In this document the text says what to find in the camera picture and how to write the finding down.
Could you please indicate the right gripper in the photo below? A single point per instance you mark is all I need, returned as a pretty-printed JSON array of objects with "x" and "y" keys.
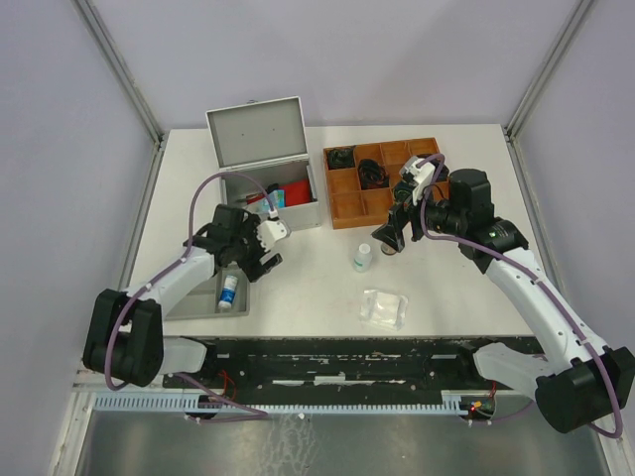
[{"x": 399, "y": 217}]

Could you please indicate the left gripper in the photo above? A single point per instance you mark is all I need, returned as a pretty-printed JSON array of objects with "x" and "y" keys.
[{"x": 254, "y": 269}]

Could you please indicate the brown bottle orange cap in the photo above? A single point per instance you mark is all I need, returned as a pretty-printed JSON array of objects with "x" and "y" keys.
[{"x": 389, "y": 248}]

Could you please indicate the white blue bottle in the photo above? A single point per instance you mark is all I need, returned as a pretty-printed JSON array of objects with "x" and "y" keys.
[{"x": 227, "y": 293}]

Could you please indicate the blue cotton swab packet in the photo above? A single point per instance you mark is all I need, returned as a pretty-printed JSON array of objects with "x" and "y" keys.
[{"x": 278, "y": 197}]

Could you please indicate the white gauze packet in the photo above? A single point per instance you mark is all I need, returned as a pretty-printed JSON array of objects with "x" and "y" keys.
[{"x": 383, "y": 310}]

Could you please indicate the red first aid pouch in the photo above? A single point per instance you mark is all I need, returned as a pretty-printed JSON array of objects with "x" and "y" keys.
[{"x": 297, "y": 192}]

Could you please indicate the grey metal box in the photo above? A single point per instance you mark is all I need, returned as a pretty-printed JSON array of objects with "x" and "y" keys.
[{"x": 267, "y": 142}]

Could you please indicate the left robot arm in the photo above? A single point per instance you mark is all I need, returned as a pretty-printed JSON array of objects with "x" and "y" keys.
[{"x": 126, "y": 341}]

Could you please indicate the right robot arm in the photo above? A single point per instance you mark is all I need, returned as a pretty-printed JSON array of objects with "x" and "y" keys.
[{"x": 579, "y": 379}]

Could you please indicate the small white bottle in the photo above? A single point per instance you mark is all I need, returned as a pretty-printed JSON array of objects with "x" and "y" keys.
[{"x": 362, "y": 258}]

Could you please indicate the rolled tie yellow blue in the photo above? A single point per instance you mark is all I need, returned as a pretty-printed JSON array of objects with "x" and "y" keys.
[{"x": 402, "y": 192}]

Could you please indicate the wooden compartment tray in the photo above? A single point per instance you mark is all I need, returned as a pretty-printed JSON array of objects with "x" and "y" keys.
[{"x": 349, "y": 205}]

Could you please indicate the grey plastic insert tray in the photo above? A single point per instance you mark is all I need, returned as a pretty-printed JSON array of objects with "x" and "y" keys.
[{"x": 201, "y": 303}]

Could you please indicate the rolled tie green pattern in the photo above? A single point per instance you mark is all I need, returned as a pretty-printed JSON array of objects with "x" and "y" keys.
[{"x": 340, "y": 158}]

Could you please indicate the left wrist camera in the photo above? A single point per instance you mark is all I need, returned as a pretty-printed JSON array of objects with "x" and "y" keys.
[{"x": 271, "y": 231}]

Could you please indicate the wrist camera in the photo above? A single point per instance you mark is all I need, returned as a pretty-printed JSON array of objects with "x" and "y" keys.
[
  {"x": 271, "y": 231},
  {"x": 419, "y": 172}
]

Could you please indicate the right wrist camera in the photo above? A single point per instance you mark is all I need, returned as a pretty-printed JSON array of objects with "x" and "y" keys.
[{"x": 419, "y": 172}]

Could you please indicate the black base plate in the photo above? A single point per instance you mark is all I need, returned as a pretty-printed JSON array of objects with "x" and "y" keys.
[{"x": 341, "y": 371}]

